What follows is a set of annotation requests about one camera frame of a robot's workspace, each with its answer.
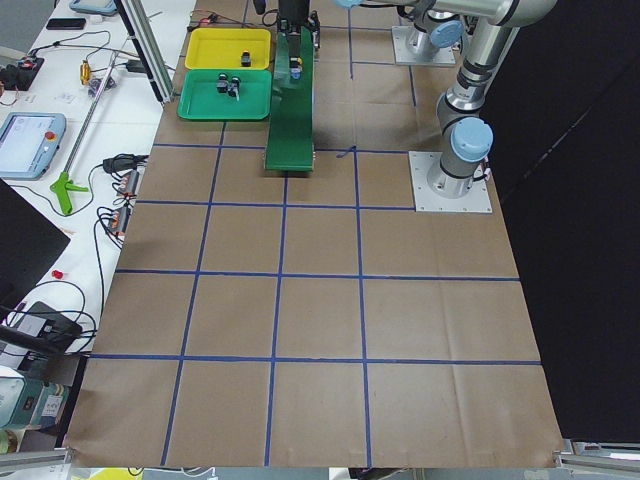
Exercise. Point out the yellow push button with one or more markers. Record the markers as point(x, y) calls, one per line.
point(295, 68)

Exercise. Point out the black power adapter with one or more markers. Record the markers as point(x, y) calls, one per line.
point(135, 66)

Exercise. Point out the yellow plastic tray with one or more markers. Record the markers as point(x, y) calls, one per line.
point(219, 48)

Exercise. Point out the gold aluminium resistor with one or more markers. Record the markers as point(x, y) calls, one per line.
point(85, 72)

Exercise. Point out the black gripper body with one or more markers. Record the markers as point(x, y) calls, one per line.
point(294, 11)

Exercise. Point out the aluminium frame post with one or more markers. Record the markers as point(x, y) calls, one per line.
point(140, 32)

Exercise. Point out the teach pendant tablet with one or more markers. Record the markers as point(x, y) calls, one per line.
point(29, 142)

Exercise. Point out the green conveyor belt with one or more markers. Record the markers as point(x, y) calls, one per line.
point(290, 144)

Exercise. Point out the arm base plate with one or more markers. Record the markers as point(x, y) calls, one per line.
point(436, 192)
point(414, 47)

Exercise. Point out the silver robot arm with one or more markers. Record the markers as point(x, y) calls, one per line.
point(467, 139)
point(417, 11)

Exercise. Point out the green plastic tray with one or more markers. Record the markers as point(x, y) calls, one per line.
point(200, 100)

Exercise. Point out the green handled reach grabber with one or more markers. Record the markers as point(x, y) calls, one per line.
point(63, 185)

